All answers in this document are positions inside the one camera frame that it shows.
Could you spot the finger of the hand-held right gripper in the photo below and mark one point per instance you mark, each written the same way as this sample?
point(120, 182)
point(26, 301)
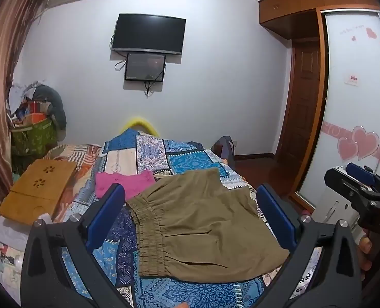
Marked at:
point(360, 171)
point(343, 186)

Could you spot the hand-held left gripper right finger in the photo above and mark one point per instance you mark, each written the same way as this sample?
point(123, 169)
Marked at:
point(278, 218)

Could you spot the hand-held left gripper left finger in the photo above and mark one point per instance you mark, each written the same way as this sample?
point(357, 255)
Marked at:
point(108, 211)

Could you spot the khaki pants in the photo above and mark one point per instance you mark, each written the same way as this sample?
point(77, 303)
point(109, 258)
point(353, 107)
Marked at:
point(209, 224)

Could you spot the pink pants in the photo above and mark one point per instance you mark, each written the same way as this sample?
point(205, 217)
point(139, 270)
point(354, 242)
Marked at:
point(129, 183)

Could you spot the person's right hand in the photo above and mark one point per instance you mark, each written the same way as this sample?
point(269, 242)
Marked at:
point(366, 247)

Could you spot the orange striped bed sheet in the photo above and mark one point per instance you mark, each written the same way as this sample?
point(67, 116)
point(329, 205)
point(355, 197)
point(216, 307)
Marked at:
point(77, 154)

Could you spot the wooden lap desk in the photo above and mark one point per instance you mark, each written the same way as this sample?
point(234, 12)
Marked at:
point(32, 192)

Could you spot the grey backpack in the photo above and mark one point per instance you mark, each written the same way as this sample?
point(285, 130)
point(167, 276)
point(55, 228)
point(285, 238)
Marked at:
point(225, 147)

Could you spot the brown wooden door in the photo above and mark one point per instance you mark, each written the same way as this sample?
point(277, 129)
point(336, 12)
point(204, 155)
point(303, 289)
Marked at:
point(302, 102)

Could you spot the patchwork blanket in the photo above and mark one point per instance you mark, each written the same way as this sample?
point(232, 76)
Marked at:
point(183, 157)

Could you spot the white crumpled cloth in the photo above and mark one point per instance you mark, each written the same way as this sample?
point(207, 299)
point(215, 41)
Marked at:
point(7, 231)

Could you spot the pile of clothes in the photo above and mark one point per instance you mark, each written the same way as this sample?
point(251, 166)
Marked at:
point(21, 99)

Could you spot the striped pink curtain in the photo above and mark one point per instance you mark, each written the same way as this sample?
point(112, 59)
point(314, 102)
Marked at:
point(4, 70)

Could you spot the wooden overhead cabinet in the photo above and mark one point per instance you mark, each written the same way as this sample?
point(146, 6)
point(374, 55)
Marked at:
point(289, 9)

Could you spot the small black wall screen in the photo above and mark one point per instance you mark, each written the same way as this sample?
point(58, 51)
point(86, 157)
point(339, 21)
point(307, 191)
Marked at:
point(145, 67)

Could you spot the black wall television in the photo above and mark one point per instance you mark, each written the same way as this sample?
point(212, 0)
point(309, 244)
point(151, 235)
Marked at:
point(148, 33)

